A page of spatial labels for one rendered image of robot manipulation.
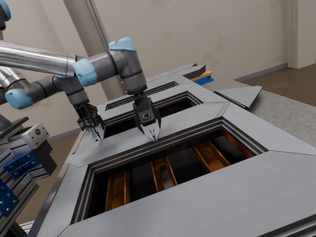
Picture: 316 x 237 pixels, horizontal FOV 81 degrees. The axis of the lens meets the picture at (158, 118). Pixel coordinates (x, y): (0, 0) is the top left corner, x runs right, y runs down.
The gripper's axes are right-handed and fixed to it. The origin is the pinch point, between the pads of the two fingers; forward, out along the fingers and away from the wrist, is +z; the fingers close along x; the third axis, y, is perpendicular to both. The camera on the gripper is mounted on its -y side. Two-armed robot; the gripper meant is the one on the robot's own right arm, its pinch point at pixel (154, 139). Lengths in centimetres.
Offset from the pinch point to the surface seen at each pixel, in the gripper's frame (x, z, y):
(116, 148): 16.5, 2.7, 8.6
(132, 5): -34, -83, 270
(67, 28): 70, -79, 257
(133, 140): 9.0, 2.6, 10.1
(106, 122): 25, 5, 48
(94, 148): 27.2, 2.7, 15.7
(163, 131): -4.2, 2.5, 8.4
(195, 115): -20.0, 2.4, 11.6
